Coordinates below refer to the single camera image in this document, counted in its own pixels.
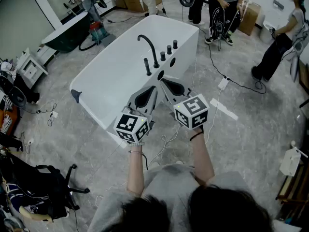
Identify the white power strip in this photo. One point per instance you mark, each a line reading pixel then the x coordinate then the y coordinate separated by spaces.
pixel 223 83
pixel 55 114

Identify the white toilet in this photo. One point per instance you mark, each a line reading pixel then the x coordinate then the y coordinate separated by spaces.
pixel 265 35

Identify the grey floor plate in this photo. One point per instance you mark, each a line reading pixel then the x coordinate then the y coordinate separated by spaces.
pixel 107 40

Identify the black wrist band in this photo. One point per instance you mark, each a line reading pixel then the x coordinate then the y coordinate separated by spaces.
pixel 196 136

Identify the black faucet knob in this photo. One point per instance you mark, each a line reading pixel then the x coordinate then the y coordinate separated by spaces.
pixel 163 56
pixel 175 44
pixel 169 49

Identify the tall cardboard box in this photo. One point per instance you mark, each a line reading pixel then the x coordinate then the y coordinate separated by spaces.
pixel 249 16

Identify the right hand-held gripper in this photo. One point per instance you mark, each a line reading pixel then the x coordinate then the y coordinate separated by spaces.
pixel 190 112

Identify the striped cloth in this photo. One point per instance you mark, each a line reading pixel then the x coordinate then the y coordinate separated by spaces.
pixel 6 122

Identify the person's right white shoe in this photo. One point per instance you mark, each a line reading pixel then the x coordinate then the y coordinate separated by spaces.
pixel 179 162

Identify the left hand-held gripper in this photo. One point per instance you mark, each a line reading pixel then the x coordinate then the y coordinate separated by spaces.
pixel 130 127

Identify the red green vacuum cleaner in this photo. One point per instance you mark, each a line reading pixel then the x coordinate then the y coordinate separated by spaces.
pixel 96 29

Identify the dark wooden shelf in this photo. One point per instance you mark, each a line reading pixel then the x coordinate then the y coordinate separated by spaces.
pixel 294 194

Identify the black backpack rig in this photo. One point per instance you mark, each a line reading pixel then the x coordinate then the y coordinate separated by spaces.
pixel 216 23

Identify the black handheld shower wand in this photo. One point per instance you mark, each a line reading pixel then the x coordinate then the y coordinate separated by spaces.
pixel 147 66

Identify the black curved faucet spout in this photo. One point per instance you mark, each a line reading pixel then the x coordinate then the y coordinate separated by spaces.
pixel 154 55

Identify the white plastic stand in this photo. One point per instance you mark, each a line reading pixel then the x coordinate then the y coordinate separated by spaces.
pixel 289 162

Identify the person's left forearm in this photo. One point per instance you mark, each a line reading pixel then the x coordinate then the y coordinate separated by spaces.
pixel 135 170

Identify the grey wall socket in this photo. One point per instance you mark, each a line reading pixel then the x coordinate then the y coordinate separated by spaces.
pixel 278 4

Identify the person's grey shirt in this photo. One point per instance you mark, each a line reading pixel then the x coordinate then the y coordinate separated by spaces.
pixel 169 178

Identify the white cabinet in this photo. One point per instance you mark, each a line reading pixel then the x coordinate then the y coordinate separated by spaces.
pixel 31 69

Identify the white bathtub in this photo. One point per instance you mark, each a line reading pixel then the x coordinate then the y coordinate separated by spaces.
pixel 116 76

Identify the dark blue cloth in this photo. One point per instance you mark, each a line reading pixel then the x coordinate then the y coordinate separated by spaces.
pixel 76 95

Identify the black office chair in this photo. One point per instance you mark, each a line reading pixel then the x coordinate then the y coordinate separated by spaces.
pixel 48 185

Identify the person's right forearm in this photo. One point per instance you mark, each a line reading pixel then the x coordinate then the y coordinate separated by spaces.
pixel 201 158

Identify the orange crate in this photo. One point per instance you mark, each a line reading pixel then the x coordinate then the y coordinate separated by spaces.
pixel 13 112

